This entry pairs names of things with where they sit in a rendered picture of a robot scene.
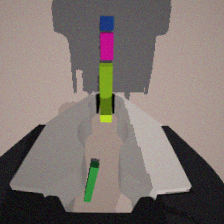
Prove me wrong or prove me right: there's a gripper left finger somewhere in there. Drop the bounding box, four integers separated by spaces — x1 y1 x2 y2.
0 92 100 220

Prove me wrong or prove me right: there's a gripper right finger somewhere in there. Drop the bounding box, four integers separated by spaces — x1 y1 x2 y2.
112 92 224 224

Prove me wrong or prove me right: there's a magenta rod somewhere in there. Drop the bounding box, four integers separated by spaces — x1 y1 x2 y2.
100 32 114 60

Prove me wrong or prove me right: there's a small blue block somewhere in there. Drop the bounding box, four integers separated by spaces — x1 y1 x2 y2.
100 16 114 31

